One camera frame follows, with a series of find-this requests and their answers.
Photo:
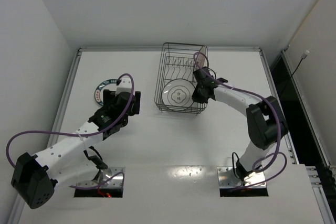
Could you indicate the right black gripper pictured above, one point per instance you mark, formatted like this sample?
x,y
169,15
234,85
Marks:
x,y
198,74

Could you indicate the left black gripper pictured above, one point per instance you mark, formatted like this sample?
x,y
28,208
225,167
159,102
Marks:
x,y
137,99

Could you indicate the white plate grey rim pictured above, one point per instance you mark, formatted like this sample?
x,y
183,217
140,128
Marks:
x,y
177,95

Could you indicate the green rimmed plate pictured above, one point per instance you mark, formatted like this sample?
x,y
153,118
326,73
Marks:
x,y
100,94

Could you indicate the orange sunburst pattern plate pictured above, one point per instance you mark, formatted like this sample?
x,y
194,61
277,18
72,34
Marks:
x,y
200,57

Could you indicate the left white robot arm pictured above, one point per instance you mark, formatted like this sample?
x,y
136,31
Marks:
x,y
36,176

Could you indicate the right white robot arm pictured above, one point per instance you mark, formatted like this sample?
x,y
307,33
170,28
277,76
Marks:
x,y
265,121

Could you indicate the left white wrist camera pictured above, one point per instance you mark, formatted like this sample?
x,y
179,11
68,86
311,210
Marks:
x,y
125,85

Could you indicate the grey wire dish rack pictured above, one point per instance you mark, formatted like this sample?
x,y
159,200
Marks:
x,y
176,62

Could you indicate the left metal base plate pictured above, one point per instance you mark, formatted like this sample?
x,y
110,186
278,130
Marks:
x,y
111,178

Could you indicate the metal base plate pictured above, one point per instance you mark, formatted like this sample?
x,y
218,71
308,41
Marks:
x,y
228,180
111,178

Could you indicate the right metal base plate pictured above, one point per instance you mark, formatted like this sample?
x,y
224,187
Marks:
x,y
228,180

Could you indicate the black wall cable white plug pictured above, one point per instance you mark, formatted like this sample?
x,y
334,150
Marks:
x,y
303,57

